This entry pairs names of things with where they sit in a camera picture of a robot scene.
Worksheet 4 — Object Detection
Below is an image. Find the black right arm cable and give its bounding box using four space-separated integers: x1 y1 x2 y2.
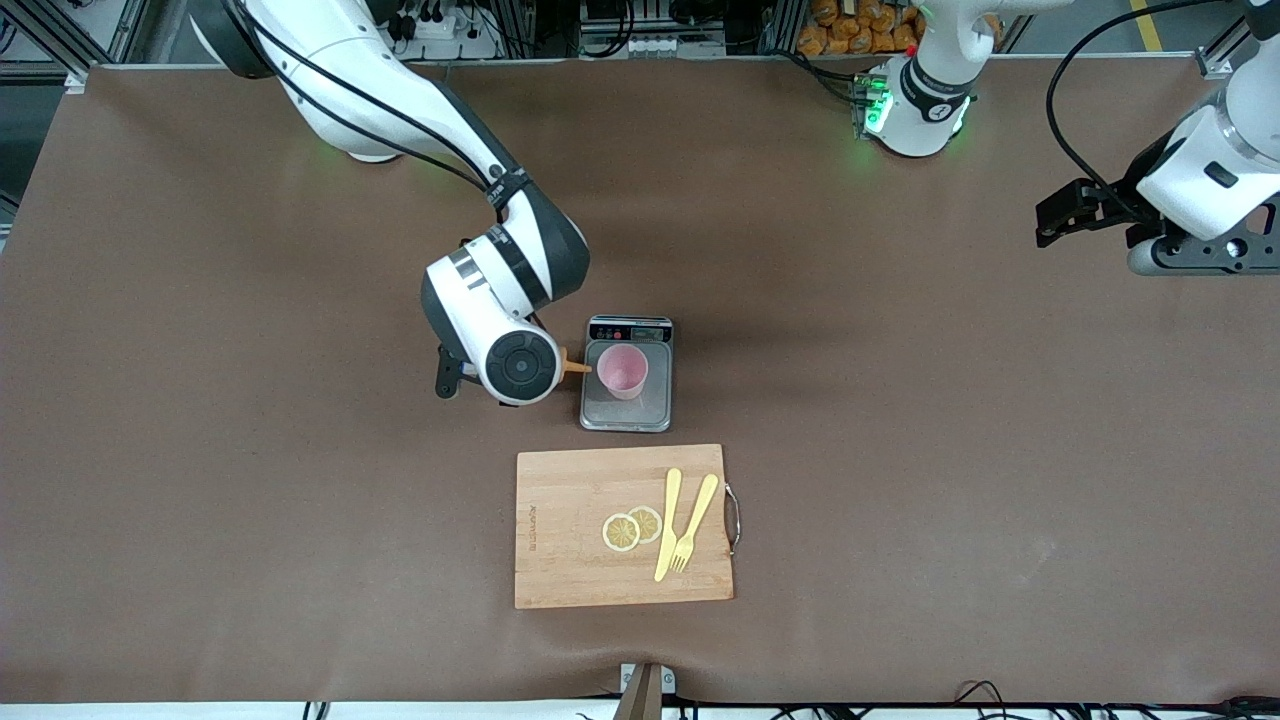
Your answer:
228 0 513 196

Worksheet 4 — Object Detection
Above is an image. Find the yellow plastic knife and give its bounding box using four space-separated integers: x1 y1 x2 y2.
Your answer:
654 468 684 583

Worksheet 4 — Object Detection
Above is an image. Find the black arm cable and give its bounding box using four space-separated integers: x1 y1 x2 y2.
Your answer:
228 0 513 196
1046 0 1236 223

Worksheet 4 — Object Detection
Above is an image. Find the pink plastic cup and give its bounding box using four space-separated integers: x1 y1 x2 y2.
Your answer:
596 344 650 401

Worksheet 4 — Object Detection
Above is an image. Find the black cable loop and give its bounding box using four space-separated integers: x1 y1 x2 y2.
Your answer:
950 680 1013 713

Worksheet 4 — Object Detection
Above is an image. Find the wooden cutting board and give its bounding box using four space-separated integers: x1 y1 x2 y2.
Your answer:
514 443 743 611

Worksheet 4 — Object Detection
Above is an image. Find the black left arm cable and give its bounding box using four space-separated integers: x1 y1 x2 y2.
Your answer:
1046 0 1236 223

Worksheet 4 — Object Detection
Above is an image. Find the silver digital kitchen scale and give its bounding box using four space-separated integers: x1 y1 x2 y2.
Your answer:
579 315 675 434

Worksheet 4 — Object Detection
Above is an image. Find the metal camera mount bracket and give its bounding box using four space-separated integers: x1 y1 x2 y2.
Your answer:
617 662 677 720

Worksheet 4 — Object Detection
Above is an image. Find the orange packet pile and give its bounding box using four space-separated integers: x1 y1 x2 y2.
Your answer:
797 0 931 57

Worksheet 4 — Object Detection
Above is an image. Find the white power strip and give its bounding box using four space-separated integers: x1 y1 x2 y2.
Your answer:
385 0 501 63

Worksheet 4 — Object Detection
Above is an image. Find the aluminium frame strut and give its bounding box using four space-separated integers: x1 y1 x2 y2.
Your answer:
20 0 111 93
1198 8 1263 81

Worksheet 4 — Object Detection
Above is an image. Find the yellow plastic fork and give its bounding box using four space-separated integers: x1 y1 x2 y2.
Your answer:
668 473 721 574

